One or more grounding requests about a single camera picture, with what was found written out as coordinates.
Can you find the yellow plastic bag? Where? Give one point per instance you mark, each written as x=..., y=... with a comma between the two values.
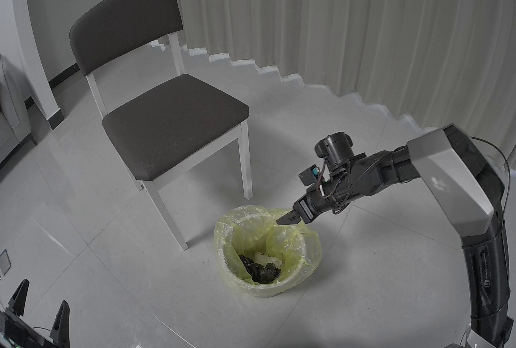
x=302, y=245

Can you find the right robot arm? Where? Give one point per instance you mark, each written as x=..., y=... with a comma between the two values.
x=443, y=177

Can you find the white trash bin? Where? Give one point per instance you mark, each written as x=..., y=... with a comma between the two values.
x=266, y=289

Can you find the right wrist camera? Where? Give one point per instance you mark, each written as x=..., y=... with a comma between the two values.
x=308, y=175

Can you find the grey chair with white legs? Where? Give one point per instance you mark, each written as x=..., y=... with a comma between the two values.
x=177, y=125

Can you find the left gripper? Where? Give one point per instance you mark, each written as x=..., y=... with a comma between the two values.
x=20, y=332

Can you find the white curtain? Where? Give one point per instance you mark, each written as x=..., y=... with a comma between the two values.
x=322, y=16

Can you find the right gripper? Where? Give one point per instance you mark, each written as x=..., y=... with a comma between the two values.
x=322, y=201

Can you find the black plastic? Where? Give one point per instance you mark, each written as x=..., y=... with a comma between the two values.
x=262, y=272

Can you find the pale grey sofa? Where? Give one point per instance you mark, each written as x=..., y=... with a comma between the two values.
x=10, y=116

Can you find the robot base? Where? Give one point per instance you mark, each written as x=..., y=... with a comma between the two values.
x=473, y=340

